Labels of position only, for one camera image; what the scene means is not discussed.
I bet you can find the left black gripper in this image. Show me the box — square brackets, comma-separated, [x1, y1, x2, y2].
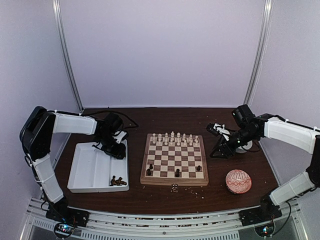
[96, 133, 125, 159]

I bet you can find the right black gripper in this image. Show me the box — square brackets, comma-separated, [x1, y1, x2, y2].
[209, 126, 258, 159]

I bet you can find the white plastic divided tray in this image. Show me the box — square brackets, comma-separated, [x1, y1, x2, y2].
[67, 142, 130, 193]

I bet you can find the wooden chess board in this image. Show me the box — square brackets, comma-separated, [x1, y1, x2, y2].
[140, 133, 209, 187]

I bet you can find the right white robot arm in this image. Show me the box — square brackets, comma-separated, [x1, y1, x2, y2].
[206, 104, 320, 221]

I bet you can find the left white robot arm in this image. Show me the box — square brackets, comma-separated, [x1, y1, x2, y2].
[19, 106, 128, 222]

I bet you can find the dark chess pieces lower pile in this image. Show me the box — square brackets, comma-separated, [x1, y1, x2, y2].
[110, 175, 127, 186]

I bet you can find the white chess pieces group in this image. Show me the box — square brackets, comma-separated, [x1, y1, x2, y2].
[149, 131, 202, 147]

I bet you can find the white ceramic bowl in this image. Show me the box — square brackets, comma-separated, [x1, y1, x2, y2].
[235, 141, 253, 154]

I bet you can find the red patterned bowl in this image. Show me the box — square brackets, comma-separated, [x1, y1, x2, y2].
[225, 169, 252, 195]

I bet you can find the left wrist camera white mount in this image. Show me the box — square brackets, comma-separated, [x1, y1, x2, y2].
[113, 130, 128, 144]

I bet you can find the right wrist camera with cable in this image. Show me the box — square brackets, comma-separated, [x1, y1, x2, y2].
[206, 123, 231, 141]

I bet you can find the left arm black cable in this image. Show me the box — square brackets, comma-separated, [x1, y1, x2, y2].
[84, 110, 140, 132]

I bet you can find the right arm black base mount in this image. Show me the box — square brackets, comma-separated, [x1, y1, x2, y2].
[238, 207, 282, 227]

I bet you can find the aluminium front rail frame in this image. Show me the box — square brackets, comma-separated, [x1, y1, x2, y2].
[18, 198, 309, 240]

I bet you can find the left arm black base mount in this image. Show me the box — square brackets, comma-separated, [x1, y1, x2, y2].
[45, 207, 90, 227]

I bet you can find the right aluminium corner post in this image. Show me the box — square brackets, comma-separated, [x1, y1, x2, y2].
[243, 0, 274, 106]

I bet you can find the aluminium corner post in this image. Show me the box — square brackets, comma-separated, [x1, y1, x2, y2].
[52, 0, 84, 112]
[243, 0, 274, 106]

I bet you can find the left aluminium corner post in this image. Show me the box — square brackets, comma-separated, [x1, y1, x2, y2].
[52, 0, 84, 112]

